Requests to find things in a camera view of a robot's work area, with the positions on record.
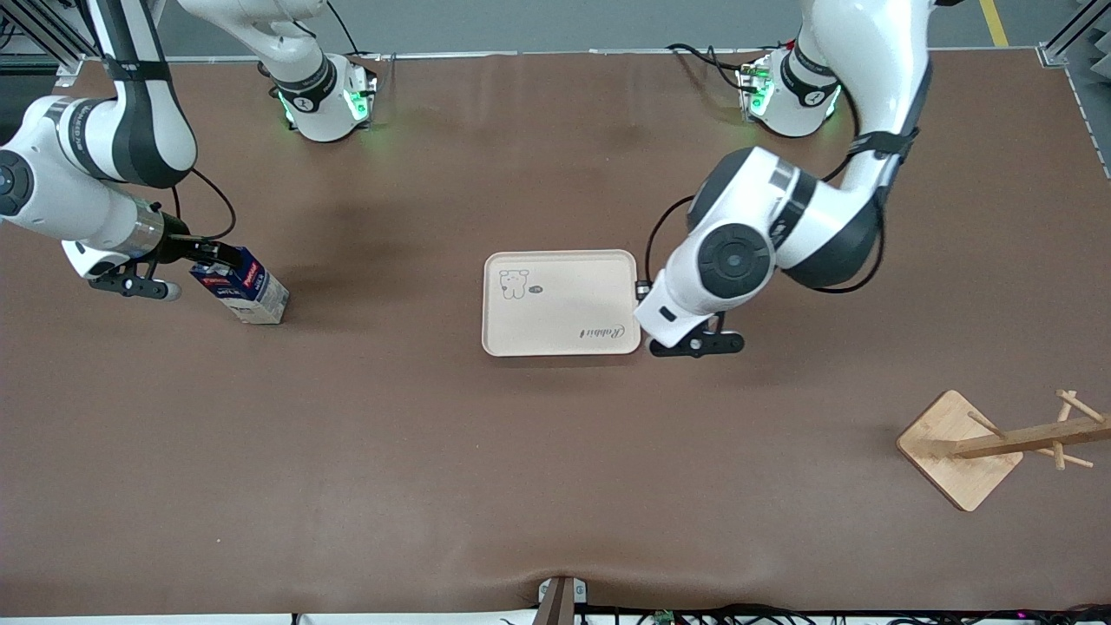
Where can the cream rabbit print tray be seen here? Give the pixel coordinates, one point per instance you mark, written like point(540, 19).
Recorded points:
point(564, 312)

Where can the aluminium frame corner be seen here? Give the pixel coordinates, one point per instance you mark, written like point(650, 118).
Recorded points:
point(1076, 30)

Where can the aluminium frame with black bars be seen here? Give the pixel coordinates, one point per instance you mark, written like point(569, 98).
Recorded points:
point(52, 39)

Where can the metal table edge bracket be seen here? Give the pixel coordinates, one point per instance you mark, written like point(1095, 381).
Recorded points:
point(560, 603)

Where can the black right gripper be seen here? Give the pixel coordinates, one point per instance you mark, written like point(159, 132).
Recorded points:
point(180, 246)

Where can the blue milk carton green cap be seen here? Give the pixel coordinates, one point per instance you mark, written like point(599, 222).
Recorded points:
point(260, 299)

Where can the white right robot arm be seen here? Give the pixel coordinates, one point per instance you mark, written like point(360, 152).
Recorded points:
point(113, 139)

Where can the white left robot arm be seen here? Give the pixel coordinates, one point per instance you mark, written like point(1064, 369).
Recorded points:
point(738, 260)

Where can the wooden mug stand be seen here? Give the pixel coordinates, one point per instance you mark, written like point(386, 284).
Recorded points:
point(955, 460)

